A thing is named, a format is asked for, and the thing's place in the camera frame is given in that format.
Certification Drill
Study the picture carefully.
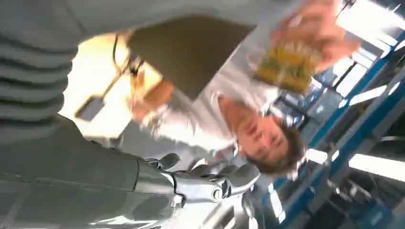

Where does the ribbed grey right arm sleeve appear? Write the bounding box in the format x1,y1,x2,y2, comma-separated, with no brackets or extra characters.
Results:
0,0,80,145

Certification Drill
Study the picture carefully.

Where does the person's hand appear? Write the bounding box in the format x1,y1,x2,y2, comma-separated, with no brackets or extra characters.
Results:
128,71,176,122
272,0,362,73

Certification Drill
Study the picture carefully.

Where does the dark flat phone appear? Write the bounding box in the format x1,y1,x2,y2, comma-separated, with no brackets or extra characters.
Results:
75,95,106,123

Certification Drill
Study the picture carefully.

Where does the thin black cable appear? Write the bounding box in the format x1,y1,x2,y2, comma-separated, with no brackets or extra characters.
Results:
103,34,143,95

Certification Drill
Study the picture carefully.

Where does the white ceiling light panel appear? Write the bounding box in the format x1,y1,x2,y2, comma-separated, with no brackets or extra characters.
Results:
334,0,405,40
348,153,405,183

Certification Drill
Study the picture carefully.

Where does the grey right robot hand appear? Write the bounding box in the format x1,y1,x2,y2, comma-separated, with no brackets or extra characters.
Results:
0,114,261,229

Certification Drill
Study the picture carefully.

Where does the blue metal frame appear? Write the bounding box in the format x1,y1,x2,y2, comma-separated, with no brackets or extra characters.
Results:
273,31,405,229

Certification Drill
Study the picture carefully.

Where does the person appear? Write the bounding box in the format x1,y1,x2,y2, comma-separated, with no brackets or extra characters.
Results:
120,0,362,184

